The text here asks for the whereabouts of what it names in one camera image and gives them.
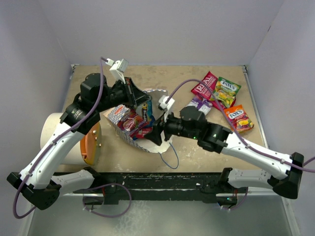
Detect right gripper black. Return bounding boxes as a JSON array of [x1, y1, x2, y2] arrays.
[[144, 108, 199, 145]]

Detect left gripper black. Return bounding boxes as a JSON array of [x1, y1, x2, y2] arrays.
[[95, 77, 152, 113]]

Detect purple pink candy packet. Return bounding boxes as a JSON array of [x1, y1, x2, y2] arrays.
[[117, 110, 145, 140]]

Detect blue checkered paper bag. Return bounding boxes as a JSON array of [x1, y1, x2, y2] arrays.
[[103, 88, 178, 157]]

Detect purple white snack packet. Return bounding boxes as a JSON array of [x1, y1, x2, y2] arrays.
[[187, 96, 213, 115]]

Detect pink cookie snack packet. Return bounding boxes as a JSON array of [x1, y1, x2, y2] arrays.
[[191, 71, 236, 110]]

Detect green yellow candy packet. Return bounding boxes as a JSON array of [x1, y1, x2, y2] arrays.
[[210, 77, 242, 108]]

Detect orange snack packet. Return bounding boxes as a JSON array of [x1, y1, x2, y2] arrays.
[[224, 105, 254, 133]]

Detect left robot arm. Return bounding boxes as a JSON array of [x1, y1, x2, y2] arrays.
[[7, 73, 151, 210]]

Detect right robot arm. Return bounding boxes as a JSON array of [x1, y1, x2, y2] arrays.
[[144, 106, 304, 199]]

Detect red pink snack packet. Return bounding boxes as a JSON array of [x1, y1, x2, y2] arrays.
[[134, 127, 152, 139]]

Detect blue snack packet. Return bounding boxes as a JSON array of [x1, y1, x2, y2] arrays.
[[136, 100, 155, 127]]

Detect white cylinder orange lid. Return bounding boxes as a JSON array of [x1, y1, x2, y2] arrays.
[[40, 113, 102, 166]]

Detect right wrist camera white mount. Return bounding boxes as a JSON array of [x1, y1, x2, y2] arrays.
[[158, 95, 175, 122]]

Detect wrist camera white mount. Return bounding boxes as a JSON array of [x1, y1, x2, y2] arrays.
[[106, 59, 129, 84], [158, 95, 175, 122]]

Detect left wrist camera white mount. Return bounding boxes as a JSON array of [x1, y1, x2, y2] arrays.
[[106, 59, 129, 84]]

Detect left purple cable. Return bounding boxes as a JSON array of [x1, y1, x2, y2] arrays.
[[12, 57, 109, 219]]

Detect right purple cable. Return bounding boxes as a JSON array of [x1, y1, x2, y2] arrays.
[[167, 78, 315, 173]]

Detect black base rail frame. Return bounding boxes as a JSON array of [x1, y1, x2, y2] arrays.
[[73, 172, 247, 205]]

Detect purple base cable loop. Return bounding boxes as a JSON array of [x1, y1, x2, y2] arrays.
[[82, 182, 133, 218]]

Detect aluminium table frame rail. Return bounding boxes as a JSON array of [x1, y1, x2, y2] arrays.
[[241, 65, 269, 148]]

